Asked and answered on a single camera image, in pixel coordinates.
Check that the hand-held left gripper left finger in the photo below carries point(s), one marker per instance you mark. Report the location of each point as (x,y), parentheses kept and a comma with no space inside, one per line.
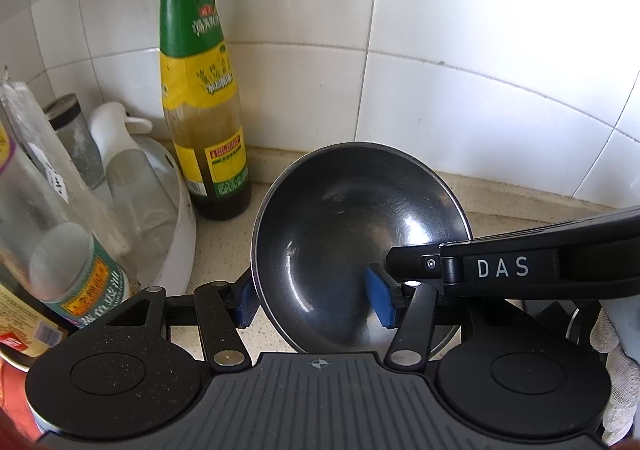
(220,325)

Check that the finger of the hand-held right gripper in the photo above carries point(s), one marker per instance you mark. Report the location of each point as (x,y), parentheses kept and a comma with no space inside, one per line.
(415,260)

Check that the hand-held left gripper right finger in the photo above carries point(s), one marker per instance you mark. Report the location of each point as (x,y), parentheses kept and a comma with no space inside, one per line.
(382,295)

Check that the stainless steel bowl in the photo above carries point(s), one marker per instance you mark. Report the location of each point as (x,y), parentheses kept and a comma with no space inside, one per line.
(325,230)

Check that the white round turntable tray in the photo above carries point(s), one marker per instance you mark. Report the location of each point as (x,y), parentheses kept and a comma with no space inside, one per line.
(176,230)

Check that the white-topped glass dispenser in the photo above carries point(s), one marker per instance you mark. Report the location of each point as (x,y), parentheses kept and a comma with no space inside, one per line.
(117,130)

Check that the clear bottle with purple label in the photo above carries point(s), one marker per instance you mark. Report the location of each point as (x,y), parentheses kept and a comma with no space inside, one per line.
(60,260)

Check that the green-and-yellow label sauce bottle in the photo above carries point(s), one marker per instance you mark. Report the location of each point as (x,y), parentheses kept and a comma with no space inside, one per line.
(200,80)

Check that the glass jar with metal lid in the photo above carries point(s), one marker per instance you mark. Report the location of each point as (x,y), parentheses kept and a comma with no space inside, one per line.
(75,145)

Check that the clear plastic packet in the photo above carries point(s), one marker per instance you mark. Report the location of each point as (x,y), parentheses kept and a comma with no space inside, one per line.
(35,130)

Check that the person's right hand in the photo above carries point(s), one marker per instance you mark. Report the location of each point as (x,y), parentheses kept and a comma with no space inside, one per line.
(625,390)

